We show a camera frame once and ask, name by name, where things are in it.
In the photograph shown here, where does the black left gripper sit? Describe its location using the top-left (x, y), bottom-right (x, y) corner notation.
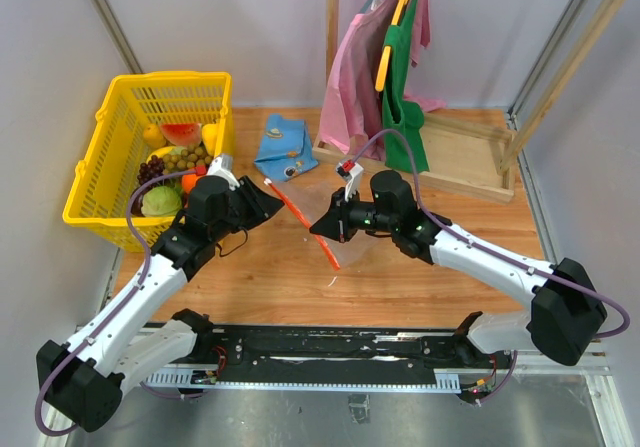
top-left (211, 175), bottom-right (284, 241)

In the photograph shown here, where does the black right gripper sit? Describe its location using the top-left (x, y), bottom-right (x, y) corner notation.
top-left (309, 186), bottom-right (397, 245)

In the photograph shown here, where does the clear zip bag orange zipper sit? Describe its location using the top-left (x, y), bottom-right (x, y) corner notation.
top-left (264, 178), bottom-right (376, 271)

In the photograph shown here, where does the green cabbage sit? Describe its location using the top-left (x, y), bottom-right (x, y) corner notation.
top-left (140, 185), bottom-right (183, 217)

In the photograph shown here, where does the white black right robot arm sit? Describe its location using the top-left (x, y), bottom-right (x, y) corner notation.
top-left (310, 161), bottom-right (607, 367)

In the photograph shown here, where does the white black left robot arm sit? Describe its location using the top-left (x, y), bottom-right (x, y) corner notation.
top-left (34, 175), bottom-right (284, 436)

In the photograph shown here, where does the blue cartoon print cloth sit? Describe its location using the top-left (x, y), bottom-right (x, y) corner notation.
top-left (254, 114), bottom-right (319, 182)

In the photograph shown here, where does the orange fruit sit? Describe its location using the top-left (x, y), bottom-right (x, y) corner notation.
top-left (181, 174), bottom-right (200, 194)

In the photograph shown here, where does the yellow bell pepper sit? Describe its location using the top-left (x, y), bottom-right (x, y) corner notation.
top-left (201, 122), bottom-right (219, 157)

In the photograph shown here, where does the green grape bunch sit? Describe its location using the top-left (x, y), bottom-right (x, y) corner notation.
top-left (160, 145), bottom-right (213, 173)

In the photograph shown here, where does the watermelon slice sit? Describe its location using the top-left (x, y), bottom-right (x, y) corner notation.
top-left (159, 123), bottom-right (202, 146)

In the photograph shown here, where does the purple grape bunch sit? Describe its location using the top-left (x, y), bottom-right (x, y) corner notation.
top-left (137, 157), bottom-right (165, 186)

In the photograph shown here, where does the yellow banana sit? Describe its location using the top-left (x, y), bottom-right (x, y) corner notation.
top-left (146, 145), bottom-right (175, 162)

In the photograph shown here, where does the pink hanging shirt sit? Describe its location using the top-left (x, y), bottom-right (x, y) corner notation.
top-left (318, 0), bottom-right (445, 154)

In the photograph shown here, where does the yellow lemon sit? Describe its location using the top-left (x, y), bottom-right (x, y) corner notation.
top-left (142, 124), bottom-right (167, 150)

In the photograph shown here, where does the green hanging shirt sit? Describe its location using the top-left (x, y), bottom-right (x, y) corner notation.
top-left (381, 0), bottom-right (430, 172)

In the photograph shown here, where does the yellow plastic basket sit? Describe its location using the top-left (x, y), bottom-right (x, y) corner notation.
top-left (61, 70), bottom-right (236, 254)

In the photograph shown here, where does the yellow clothes hanger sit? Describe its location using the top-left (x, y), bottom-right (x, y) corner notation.
top-left (375, 0), bottom-right (414, 93)

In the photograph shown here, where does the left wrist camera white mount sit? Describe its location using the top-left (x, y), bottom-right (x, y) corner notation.
top-left (192, 154), bottom-right (240, 192)

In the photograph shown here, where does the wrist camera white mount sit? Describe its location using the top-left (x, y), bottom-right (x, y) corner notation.
top-left (192, 154), bottom-right (240, 192)
top-left (336, 159), bottom-right (364, 202)

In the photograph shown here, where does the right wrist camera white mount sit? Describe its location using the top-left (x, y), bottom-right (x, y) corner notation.
top-left (336, 159), bottom-right (364, 202)

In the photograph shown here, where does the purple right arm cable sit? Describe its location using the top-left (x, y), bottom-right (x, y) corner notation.
top-left (349, 129), bottom-right (631, 341)

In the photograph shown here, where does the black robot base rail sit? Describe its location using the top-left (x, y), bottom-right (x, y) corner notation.
top-left (144, 325), bottom-right (513, 404)

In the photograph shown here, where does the wooden clothes rack frame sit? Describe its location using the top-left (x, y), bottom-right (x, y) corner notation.
top-left (313, 0), bottom-right (625, 203)

